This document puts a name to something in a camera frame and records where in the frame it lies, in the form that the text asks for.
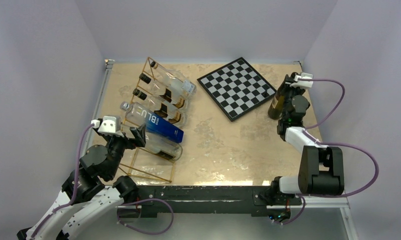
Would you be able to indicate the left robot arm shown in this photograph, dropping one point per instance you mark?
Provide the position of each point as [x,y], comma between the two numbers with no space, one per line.
[83,196]

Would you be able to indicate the dark green wine bottle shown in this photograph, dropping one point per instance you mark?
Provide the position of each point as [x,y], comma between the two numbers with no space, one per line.
[275,109]

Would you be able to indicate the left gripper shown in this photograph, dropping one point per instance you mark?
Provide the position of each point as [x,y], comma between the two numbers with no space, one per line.
[138,140]

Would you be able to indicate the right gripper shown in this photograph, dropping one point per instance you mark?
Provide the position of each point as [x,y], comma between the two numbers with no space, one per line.
[287,87]

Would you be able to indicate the gold wire wine rack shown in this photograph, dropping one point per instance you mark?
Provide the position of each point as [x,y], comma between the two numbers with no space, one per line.
[131,169]

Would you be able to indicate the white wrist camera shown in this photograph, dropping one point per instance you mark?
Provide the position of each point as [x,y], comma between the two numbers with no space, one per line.
[303,81]
[109,125]

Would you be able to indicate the blue square Blu bottle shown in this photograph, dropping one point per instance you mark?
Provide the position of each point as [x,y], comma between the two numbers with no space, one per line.
[137,114]

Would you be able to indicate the black white chessboard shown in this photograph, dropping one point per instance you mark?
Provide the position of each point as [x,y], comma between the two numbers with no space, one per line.
[237,88]

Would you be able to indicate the clear bottle gold black label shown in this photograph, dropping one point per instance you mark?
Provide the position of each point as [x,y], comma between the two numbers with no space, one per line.
[168,93]

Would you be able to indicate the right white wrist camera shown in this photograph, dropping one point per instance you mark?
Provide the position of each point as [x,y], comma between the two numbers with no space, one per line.
[303,81]

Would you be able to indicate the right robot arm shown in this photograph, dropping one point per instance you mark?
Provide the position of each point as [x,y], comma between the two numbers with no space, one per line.
[321,166]

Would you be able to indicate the clear round glass bottle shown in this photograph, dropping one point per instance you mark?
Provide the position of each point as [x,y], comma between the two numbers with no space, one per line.
[163,147]

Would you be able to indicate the clear bottle white label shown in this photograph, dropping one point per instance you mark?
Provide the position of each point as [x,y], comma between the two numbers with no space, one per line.
[176,80]

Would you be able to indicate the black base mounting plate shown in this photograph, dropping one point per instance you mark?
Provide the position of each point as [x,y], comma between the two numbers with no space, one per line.
[257,201]

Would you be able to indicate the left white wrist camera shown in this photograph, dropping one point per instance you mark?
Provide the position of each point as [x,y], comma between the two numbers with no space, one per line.
[109,125]

